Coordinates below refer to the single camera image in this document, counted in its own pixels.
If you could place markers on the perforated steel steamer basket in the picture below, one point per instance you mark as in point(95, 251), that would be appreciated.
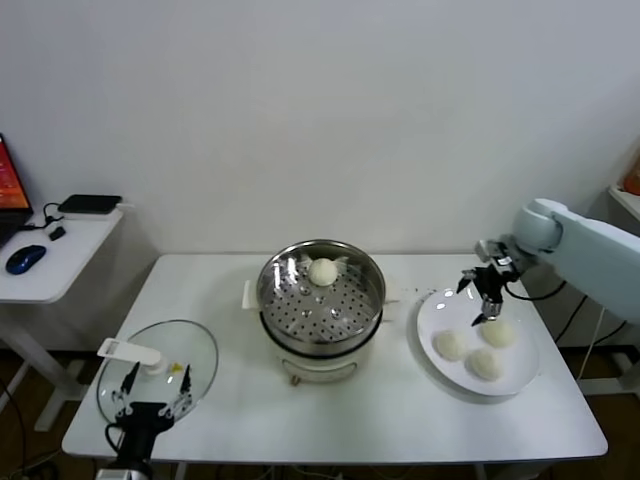
point(345, 310)

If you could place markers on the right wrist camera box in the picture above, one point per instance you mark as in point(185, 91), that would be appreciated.
point(491, 250)

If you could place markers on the flat black box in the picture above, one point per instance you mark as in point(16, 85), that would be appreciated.
point(90, 203)

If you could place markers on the blue computer mouse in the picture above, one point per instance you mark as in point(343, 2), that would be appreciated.
point(26, 258)

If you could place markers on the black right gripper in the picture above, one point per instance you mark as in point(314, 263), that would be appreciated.
point(492, 282)

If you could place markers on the white side desk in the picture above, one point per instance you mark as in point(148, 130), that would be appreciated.
point(50, 272)

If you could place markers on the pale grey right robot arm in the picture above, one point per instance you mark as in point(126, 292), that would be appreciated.
point(590, 250)

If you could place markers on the white round plate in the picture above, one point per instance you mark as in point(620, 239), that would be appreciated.
point(520, 370)

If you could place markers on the orange object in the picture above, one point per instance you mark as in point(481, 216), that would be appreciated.
point(632, 177)

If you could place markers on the white electric cooker pot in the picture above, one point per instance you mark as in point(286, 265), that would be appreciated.
point(320, 367)

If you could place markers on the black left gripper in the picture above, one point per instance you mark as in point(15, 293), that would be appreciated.
point(142, 416)

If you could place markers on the white steamed baozi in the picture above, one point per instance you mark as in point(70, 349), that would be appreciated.
point(450, 345)
point(499, 334)
point(322, 272)
point(484, 364)

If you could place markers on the black laptop with red screen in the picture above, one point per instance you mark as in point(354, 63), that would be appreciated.
point(11, 190)

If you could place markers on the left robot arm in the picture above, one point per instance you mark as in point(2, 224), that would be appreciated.
point(125, 465)

